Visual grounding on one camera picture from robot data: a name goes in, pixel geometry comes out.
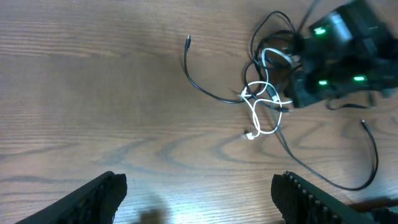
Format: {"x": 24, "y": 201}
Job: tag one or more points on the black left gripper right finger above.
{"x": 299, "y": 201}

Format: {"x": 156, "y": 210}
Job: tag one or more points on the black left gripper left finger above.
{"x": 95, "y": 202}

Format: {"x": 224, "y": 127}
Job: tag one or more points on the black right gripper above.
{"x": 308, "y": 88}

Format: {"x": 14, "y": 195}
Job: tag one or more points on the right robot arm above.
{"x": 347, "y": 51}

